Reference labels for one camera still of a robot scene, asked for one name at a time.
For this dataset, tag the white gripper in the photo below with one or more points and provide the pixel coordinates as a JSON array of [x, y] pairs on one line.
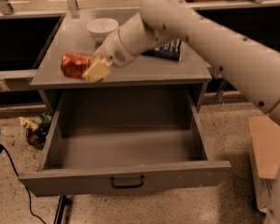
[[113, 51]]

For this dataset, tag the crushed red coke can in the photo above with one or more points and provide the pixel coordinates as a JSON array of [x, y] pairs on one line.
[[75, 64]]

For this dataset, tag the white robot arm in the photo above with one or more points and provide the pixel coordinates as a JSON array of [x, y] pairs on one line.
[[251, 68]]

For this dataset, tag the grey cabinet with top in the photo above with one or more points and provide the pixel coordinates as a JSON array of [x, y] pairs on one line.
[[73, 36]]

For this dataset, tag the open grey top drawer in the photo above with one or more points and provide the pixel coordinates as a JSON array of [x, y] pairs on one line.
[[104, 133]]

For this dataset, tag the white ceramic bowl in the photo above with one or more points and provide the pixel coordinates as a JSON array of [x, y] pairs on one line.
[[100, 28]]

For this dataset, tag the dark blue chip bag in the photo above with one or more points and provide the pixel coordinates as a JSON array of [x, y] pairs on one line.
[[170, 51]]

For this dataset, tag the crumpled snack bags on floor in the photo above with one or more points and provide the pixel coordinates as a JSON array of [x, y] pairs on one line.
[[37, 129]]

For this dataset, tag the black stand leg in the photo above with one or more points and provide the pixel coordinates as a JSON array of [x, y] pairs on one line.
[[63, 203]]

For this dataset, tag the cardboard box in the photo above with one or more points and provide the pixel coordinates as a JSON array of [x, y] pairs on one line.
[[264, 158]]

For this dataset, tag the black drawer handle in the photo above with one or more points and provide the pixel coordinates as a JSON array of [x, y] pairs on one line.
[[127, 183]]

